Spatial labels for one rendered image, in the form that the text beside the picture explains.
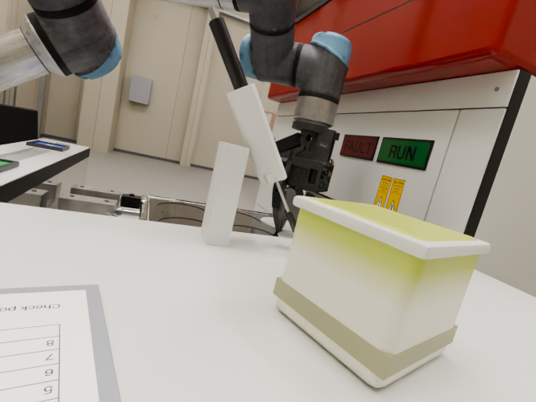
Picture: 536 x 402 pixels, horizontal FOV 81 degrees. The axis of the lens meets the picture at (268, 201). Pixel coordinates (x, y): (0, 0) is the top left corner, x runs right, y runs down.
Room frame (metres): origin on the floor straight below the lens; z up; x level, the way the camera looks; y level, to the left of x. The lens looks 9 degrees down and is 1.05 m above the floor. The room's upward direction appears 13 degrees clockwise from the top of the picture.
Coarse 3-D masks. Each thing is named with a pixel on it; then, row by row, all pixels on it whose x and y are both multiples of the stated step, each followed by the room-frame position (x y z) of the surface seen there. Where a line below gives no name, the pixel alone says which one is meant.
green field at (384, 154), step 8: (384, 144) 0.60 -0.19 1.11; (392, 144) 0.58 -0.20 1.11; (400, 144) 0.57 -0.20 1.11; (408, 144) 0.55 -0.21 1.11; (416, 144) 0.53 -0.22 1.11; (424, 144) 0.52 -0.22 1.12; (384, 152) 0.60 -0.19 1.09; (392, 152) 0.58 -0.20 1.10; (400, 152) 0.56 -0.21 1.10; (408, 152) 0.54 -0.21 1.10; (416, 152) 0.53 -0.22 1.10; (424, 152) 0.51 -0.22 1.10; (384, 160) 0.59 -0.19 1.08; (392, 160) 0.57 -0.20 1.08; (400, 160) 0.56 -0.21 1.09; (408, 160) 0.54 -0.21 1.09; (416, 160) 0.52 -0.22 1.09; (424, 160) 0.51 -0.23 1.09
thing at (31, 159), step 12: (12, 144) 0.52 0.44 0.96; (24, 144) 0.55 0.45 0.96; (72, 144) 0.70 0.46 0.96; (0, 156) 0.43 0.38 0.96; (12, 156) 0.45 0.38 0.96; (24, 156) 0.47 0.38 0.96; (36, 156) 0.47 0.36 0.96; (48, 156) 0.49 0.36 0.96; (60, 156) 0.52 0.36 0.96; (12, 168) 0.36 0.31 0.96; (24, 168) 0.38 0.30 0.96; (36, 168) 0.39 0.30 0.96; (0, 180) 0.31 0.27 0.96; (12, 180) 0.32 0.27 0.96
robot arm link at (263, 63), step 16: (288, 32) 0.54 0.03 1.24; (240, 48) 0.59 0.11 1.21; (256, 48) 0.56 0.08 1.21; (272, 48) 0.55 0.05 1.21; (288, 48) 0.56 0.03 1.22; (256, 64) 0.58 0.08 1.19; (272, 64) 0.57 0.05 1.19; (288, 64) 0.57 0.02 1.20; (272, 80) 0.60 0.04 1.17; (288, 80) 0.59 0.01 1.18
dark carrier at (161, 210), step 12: (156, 204) 0.59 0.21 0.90; (168, 204) 0.61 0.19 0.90; (180, 204) 0.64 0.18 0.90; (192, 204) 0.66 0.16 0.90; (156, 216) 0.51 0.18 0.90; (168, 216) 0.53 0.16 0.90; (180, 216) 0.55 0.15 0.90; (192, 216) 0.57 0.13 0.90; (240, 216) 0.66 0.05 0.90; (252, 216) 0.68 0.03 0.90; (264, 216) 0.71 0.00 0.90; (240, 228) 0.56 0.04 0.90; (252, 228) 0.58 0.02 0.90; (264, 228) 0.60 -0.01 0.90
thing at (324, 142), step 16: (304, 128) 0.57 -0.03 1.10; (320, 128) 0.56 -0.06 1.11; (304, 144) 0.58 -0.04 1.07; (320, 144) 0.57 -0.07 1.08; (288, 160) 0.58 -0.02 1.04; (304, 160) 0.56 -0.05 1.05; (320, 160) 0.56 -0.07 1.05; (288, 176) 0.57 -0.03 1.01; (304, 176) 0.57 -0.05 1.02; (320, 176) 0.56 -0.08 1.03
